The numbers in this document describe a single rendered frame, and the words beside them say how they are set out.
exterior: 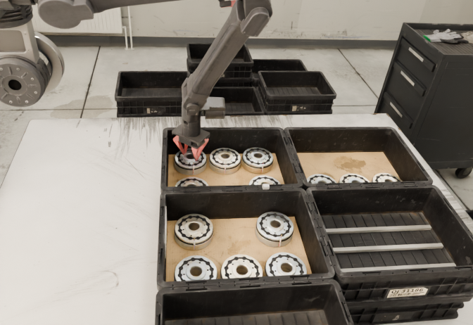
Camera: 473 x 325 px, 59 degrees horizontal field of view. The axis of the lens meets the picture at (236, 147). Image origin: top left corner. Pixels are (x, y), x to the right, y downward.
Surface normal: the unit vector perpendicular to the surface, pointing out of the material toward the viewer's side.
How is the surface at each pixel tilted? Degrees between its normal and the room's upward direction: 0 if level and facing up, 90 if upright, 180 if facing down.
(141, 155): 0
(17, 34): 90
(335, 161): 0
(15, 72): 90
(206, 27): 90
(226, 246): 0
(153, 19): 90
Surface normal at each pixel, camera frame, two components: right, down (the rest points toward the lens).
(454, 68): 0.15, 0.61
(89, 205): 0.07, -0.80
